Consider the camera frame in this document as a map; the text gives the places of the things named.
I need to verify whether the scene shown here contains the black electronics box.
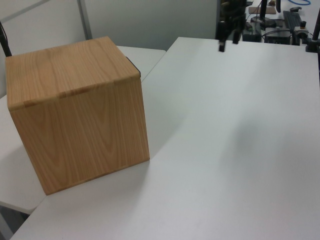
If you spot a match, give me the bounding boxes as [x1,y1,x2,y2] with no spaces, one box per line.
[264,26,293,45]

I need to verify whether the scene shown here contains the black monitor stand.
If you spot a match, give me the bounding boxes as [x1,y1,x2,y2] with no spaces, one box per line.
[250,0,276,26]

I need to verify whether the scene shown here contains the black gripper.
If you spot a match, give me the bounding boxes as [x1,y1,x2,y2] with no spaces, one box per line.
[216,0,248,53]

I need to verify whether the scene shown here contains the wooden drawer cabinet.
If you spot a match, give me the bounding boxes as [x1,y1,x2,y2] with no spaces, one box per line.
[5,35,150,196]

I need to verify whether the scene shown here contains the black keyboard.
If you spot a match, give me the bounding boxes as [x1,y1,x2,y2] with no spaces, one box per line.
[282,10,303,29]

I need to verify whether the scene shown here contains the emergency stop button box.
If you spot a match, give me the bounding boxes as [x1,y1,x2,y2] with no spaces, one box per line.
[293,20,309,39]

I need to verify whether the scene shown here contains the black device with green part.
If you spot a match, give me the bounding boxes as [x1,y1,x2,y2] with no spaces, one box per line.
[242,20,262,42]

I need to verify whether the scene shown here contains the black clamped camera pole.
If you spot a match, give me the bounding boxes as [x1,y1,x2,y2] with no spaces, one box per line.
[304,16,320,54]

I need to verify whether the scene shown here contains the black tripod pole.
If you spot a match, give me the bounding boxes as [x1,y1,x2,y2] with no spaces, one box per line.
[0,20,13,58]

